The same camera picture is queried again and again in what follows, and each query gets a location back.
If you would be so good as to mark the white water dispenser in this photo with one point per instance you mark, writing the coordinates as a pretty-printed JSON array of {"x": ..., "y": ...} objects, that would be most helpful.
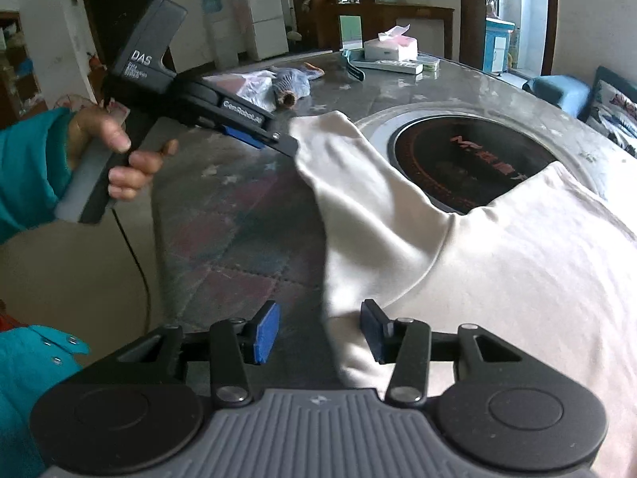
[{"x": 219, "y": 35}]

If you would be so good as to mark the dark wooden door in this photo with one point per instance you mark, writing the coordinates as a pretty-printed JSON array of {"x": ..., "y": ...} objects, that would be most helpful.
[{"x": 114, "y": 5}]

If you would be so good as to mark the cream long-sleeve garment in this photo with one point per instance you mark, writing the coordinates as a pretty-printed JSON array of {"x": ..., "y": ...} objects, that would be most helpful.
[{"x": 497, "y": 259}]

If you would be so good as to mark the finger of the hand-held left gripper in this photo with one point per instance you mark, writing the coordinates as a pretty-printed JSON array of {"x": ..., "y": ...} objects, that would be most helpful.
[{"x": 244, "y": 138}]

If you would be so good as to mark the blue grey knit sock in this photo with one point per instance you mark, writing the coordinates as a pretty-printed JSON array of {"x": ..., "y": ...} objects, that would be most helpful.
[{"x": 291, "y": 82}]

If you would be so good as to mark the cluttered wooden shelf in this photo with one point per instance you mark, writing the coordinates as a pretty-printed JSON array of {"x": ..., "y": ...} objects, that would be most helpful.
[{"x": 20, "y": 64}]

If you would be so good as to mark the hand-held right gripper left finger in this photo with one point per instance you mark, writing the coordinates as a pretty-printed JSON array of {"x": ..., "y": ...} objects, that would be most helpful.
[{"x": 263, "y": 331}]

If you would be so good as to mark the person's left hand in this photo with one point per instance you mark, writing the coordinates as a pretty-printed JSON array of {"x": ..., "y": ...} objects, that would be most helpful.
[{"x": 107, "y": 127}]

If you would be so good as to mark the butterfly print pillow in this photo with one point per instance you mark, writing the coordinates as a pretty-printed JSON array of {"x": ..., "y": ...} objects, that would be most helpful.
[{"x": 614, "y": 114}]

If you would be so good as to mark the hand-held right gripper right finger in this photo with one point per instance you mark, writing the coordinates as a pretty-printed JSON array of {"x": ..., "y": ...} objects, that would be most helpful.
[{"x": 375, "y": 331}]

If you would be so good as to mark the person's teal jacket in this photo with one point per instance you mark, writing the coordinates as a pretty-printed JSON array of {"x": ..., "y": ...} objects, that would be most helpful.
[{"x": 30, "y": 388}]

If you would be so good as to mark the dark wooden door frame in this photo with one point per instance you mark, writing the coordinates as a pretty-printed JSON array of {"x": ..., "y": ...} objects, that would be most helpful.
[{"x": 470, "y": 10}]

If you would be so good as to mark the white remote control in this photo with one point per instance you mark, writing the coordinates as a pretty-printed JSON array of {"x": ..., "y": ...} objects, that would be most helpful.
[{"x": 383, "y": 65}]

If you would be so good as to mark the clear plastic bag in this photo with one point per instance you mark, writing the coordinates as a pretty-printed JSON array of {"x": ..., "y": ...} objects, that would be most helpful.
[{"x": 249, "y": 84}]

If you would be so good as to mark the person's left forearm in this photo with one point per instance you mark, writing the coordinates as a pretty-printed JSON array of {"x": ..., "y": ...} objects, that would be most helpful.
[{"x": 30, "y": 169}]

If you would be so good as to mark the blue bathroom cabinet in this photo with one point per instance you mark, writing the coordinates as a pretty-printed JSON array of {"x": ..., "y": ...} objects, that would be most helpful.
[{"x": 497, "y": 47}]

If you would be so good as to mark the white refrigerator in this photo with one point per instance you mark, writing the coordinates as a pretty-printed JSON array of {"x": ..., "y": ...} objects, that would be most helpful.
[{"x": 266, "y": 15}]

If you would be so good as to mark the black round induction cooktop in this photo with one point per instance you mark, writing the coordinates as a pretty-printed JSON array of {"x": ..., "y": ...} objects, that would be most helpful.
[{"x": 463, "y": 169}]

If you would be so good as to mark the white tissue box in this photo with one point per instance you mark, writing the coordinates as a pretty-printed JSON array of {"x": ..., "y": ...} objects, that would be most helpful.
[{"x": 390, "y": 47}]

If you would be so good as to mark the green board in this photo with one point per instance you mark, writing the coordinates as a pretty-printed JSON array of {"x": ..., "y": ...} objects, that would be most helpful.
[{"x": 351, "y": 30}]

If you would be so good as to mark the dark wooden display cabinet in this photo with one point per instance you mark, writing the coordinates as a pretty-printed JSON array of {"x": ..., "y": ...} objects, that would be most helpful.
[{"x": 398, "y": 20}]

